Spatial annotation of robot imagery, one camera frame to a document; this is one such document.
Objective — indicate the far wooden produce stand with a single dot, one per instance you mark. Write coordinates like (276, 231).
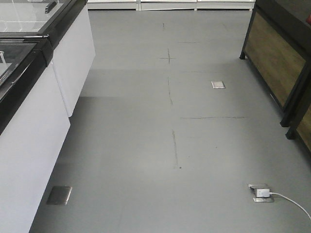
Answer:
(278, 45)

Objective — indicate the near white chest freezer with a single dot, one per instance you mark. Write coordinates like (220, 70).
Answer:
(33, 126)

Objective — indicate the silver floor outlet cover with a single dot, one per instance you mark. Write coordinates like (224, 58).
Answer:
(218, 84)

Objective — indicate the white power adapter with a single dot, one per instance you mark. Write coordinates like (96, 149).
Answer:
(262, 192)

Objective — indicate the far white chest freezer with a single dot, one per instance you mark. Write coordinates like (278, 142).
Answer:
(66, 25)

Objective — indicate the dark floor outlet cover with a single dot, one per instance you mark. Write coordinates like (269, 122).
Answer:
(59, 195)

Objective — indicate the wooden produce stand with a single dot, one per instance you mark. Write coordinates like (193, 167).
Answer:
(278, 45)
(300, 128)

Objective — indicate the white store shelving unit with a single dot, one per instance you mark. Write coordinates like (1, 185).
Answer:
(156, 5)

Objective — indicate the white chest freezer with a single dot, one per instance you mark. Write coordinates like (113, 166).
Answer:
(66, 25)
(33, 126)

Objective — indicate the near wooden produce stand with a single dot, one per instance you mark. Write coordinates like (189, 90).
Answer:
(300, 128)

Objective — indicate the open floor outlet box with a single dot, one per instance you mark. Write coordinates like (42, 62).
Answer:
(263, 185)

